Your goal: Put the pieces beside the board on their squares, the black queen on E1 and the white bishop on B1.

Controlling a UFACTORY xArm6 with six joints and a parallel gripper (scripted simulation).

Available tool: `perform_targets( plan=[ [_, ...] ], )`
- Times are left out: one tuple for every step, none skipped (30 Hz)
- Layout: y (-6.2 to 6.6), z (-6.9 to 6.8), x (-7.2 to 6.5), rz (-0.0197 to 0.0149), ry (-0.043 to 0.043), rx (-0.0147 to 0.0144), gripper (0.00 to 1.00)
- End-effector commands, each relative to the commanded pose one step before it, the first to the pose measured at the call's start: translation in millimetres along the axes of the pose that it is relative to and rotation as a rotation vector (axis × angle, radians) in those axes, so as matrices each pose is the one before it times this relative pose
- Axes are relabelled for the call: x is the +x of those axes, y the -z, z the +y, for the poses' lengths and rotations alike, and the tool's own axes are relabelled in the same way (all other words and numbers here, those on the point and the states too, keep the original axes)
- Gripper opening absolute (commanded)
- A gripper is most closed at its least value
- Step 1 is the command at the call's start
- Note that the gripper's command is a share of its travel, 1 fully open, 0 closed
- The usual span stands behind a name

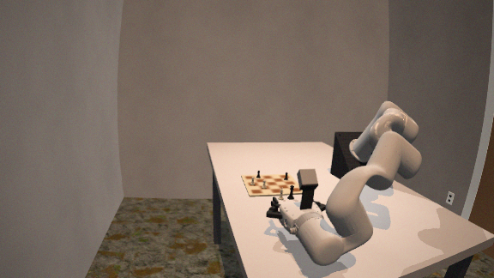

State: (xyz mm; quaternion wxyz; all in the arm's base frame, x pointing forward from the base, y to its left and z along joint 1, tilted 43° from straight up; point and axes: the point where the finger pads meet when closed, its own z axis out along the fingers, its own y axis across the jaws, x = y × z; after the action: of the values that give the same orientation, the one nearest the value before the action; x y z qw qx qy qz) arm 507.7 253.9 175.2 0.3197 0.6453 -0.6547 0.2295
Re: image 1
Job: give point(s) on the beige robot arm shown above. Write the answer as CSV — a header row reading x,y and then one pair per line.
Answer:
x,y
352,227

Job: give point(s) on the brown and cream chessboard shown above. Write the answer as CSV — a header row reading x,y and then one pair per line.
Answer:
x,y
274,183

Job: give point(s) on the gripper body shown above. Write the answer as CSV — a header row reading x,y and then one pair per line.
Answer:
x,y
291,212

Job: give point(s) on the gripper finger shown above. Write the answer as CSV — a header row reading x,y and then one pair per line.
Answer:
x,y
320,205
273,210

